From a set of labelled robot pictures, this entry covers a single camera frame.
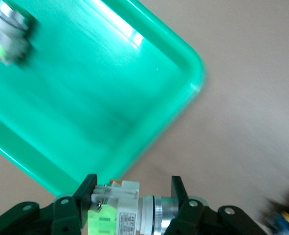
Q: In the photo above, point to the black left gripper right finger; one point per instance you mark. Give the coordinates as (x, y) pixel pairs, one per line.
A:
(200, 220)

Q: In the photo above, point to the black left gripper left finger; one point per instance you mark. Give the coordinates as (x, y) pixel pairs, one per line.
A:
(61, 218)

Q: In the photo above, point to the green push button switch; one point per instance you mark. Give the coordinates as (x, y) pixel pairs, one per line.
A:
(127, 215)
(9, 31)

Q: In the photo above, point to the yellow push button switch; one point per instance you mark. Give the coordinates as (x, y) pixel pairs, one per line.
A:
(288, 218)

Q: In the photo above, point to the green plastic tray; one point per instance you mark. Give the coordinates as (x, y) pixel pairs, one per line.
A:
(85, 98)

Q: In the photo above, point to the brown table mat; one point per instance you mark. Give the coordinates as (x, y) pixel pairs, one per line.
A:
(244, 98)

